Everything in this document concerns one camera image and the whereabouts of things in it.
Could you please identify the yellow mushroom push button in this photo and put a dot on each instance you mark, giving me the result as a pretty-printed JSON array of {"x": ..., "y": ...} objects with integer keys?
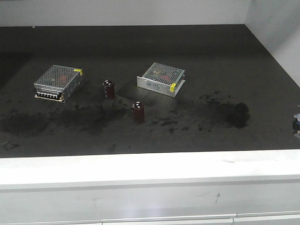
[{"x": 296, "y": 125}]

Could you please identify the front dark red capacitor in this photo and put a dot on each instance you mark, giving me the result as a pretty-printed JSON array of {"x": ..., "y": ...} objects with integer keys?
[{"x": 138, "y": 112}]

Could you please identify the dark red capacitor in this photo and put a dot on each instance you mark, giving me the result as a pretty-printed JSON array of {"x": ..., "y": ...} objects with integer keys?
[
  {"x": 109, "y": 89},
  {"x": 138, "y": 112}
]

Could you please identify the right metal mesh power supply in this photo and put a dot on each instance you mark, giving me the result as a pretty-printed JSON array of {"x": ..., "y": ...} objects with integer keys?
[{"x": 162, "y": 79}]

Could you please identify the metal mesh power supply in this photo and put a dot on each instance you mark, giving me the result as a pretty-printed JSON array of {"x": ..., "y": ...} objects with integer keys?
[
  {"x": 162, "y": 79},
  {"x": 58, "y": 83}
]

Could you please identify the rear dark red capacitor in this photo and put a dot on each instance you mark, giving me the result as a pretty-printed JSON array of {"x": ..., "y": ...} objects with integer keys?
[{"x": 109, "y": 89}]

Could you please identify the left metal mesh power supply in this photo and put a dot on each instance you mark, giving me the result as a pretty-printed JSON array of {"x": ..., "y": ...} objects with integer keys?
[{"x": 58, "y": 83}]

